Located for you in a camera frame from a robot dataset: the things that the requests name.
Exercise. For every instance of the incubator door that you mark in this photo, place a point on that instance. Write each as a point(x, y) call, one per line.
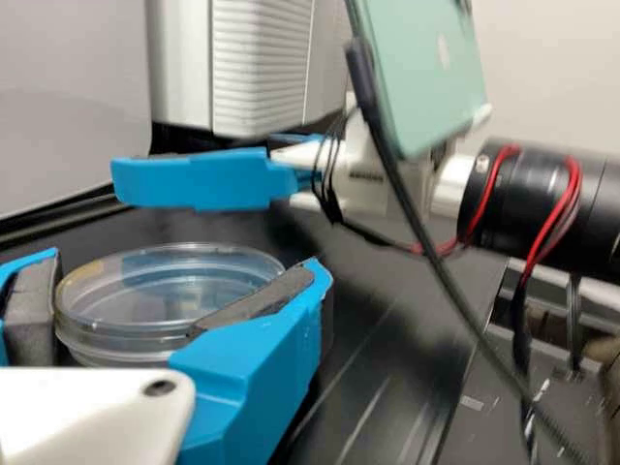
point(261, 63)

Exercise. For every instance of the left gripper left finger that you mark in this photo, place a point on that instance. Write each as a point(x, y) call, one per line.
point(29, 310)

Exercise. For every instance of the white incubator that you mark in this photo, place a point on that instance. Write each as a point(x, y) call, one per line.
point(179, 63)

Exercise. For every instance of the white box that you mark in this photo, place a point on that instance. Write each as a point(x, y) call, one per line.
point(72, 97)

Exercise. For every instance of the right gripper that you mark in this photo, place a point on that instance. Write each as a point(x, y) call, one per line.
point(363, 169)

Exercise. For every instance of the petri dish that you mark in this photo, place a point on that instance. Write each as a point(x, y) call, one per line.
point(145, 290)

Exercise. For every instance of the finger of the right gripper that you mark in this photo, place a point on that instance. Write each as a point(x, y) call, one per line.
point(194, 179)

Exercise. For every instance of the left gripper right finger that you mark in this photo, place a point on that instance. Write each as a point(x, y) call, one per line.
point(257, 368)

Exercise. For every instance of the right wrist camera phone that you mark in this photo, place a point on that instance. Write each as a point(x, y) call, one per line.
point(426, 72)

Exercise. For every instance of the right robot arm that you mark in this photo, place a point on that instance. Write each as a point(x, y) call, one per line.
point(533, 203)

